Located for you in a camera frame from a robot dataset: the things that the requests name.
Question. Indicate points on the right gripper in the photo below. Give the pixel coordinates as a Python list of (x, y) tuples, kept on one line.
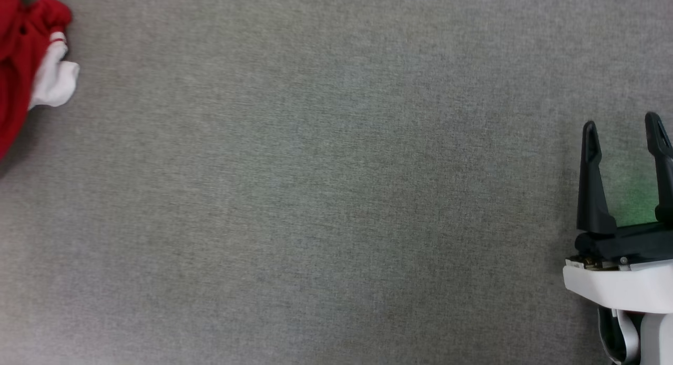
[(625, 289)]

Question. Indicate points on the red Bulls 23 jersey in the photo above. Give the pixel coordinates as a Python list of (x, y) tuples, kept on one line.
[(18, 60)]

